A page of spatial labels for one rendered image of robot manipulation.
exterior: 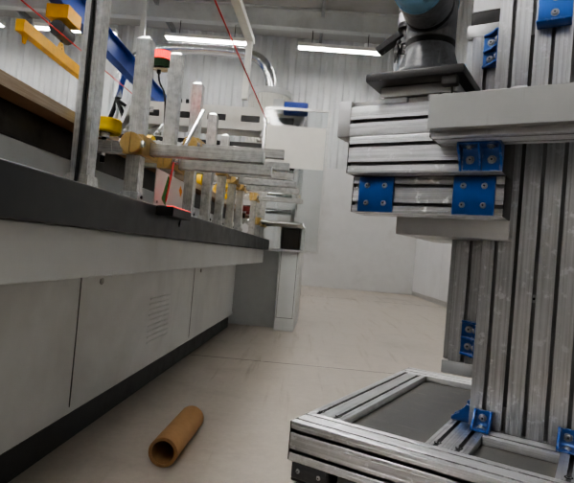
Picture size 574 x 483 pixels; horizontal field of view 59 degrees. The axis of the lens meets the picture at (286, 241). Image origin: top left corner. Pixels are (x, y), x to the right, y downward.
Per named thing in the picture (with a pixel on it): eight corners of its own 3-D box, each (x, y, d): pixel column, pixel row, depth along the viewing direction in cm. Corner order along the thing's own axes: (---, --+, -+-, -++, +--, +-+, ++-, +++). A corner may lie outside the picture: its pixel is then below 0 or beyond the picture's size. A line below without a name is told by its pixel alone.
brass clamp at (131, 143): (159, 163, 135) (161, 144, 135) (141, 153, 121) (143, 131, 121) (136, 162, 135) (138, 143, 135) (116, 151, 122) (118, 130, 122)
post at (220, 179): (220, 242, 227) (230, 135, 228) (218, 242, 223) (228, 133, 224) (213, 242, 227) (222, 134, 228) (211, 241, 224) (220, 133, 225)
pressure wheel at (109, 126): (109, 166, 136) (114, 123, 137) (124, 164, 131) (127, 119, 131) (80, 160, 131) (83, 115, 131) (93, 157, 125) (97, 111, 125)
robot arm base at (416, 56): (466, 91, 126) (470, 52, 126) (450, 70, 113) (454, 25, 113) (406, 97, 134) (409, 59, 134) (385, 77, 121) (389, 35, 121)
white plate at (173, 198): (182, 214, 160) (185, 182, 161) (154, 205, 134) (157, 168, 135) (180, 214, 160) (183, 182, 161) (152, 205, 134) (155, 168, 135)
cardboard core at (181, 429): (204, 406, 168) (178, 439, 139) (202, 431, 168) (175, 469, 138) (180, 403, 169) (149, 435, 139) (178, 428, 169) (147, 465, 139)
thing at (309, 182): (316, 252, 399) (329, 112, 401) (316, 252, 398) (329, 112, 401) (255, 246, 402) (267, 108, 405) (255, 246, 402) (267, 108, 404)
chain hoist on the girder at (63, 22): (78, 57, 610) (81, 17, 611) (64, 46, 576) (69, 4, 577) (57, 57, 611) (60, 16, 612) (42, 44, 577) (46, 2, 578)
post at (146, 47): (138, 232, 127) (155, 40, 128) (132, 231, 124) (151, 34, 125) (124, 230, 127) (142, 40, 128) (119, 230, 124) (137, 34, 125)
